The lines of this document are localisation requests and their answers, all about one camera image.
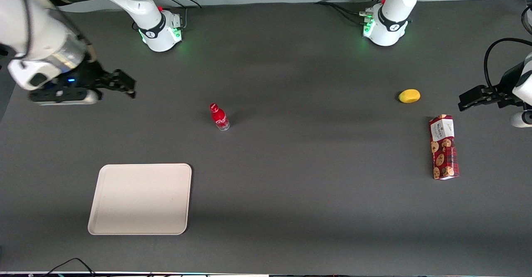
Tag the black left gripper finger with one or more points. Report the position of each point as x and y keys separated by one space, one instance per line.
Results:
x=474 y=104
x=476 y=91

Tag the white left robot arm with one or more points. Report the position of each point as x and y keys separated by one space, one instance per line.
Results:
x=392 y=15

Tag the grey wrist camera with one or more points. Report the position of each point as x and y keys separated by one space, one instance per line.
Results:
x=62 y=96
x=522 y=119

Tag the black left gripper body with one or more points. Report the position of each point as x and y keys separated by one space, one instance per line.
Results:
x=504 y=84

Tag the red cookie box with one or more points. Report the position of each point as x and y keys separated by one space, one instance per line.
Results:
x=444 y=147

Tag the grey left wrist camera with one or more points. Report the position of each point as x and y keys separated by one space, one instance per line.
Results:
x=522 y=119

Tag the beige rectangular tray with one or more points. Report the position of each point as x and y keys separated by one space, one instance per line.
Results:
x=140 y=199

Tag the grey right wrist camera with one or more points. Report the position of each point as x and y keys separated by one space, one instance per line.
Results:
x=62 y=96

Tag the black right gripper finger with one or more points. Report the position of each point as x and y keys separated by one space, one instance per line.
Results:
x=124 y=77
x=123 y=90

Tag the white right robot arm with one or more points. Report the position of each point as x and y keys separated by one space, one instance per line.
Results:
x=37 y=23

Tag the yellow lemon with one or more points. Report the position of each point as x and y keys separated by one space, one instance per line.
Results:
x=409 y=96

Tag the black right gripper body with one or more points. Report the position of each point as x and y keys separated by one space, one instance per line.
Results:
x=88 y=77

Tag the red coke bottle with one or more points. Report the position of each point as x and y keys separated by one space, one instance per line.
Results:
x=220 y=117

